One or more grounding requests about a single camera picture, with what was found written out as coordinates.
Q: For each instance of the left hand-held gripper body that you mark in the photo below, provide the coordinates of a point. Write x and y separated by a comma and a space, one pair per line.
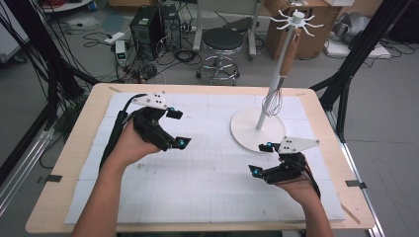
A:
151, 100

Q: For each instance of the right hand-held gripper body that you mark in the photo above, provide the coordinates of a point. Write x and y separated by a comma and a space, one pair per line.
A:
296, 144

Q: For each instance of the white hook stand rack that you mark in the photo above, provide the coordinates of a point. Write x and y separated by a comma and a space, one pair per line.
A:
247, 128

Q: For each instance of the person's right hand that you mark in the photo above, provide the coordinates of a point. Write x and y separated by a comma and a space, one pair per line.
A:
301, 191

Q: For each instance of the person's left hand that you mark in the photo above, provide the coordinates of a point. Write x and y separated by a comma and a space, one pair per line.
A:
131, 148

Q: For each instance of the white grid mat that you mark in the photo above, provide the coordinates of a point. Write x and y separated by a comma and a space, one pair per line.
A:
210, 184

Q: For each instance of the white device with green display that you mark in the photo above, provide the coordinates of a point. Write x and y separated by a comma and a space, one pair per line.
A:
120, 52

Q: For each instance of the black tape strip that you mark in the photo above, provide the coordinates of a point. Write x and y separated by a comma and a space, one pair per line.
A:
355, 184
52, 178

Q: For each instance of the large black computer tower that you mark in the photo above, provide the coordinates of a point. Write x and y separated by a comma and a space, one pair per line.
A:
145, 29

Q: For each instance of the white power strip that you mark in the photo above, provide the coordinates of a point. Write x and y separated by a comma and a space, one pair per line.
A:
114, 38

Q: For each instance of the slim black computer tower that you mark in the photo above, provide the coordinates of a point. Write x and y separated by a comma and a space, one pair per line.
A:
171, 26

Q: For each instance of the thin wooden stick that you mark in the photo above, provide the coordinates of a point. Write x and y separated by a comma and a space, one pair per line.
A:
350, 214

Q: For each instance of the black round stool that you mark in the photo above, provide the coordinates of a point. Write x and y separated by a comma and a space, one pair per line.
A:
222, 39

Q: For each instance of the brown cardboard box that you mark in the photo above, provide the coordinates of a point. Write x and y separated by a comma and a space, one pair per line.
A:
316, 42

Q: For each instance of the black metal stand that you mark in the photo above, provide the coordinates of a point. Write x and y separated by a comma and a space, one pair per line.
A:
364, 52

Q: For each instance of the white flat board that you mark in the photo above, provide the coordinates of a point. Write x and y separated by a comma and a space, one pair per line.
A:
362, 51

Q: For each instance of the white round table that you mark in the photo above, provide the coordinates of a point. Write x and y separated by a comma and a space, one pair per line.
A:
66, 8

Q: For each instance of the grey rounded device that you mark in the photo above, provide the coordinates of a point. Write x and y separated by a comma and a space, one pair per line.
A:
354, 26

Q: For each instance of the aluminium rail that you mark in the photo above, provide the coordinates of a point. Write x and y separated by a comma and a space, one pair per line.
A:
23, 171
369, 207

